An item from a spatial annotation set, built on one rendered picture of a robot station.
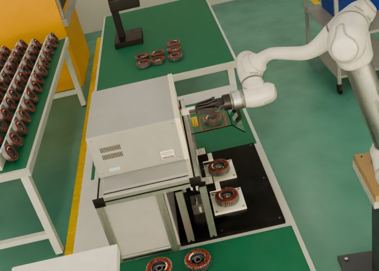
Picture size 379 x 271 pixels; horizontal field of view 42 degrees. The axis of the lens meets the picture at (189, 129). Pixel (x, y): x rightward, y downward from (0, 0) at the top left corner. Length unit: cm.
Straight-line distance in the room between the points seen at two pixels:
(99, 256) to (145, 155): 58
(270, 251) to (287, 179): 160
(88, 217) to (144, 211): 55
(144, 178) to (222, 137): 92
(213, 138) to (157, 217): 90
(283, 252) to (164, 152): 64
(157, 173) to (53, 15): 375
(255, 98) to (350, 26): 61
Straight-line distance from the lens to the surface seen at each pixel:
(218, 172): 250
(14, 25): 571
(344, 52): 185
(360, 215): 339
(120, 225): 214
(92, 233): 247
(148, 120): 203
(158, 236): 219
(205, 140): 288
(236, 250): 217
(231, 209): 232
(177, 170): 205
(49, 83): 420
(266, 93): 229
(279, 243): 218
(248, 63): 234
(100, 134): 203
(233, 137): 285
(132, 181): 207
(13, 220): 413
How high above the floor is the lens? 230
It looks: 31 degrees down
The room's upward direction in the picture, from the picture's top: 13 degrees counter-clockwise
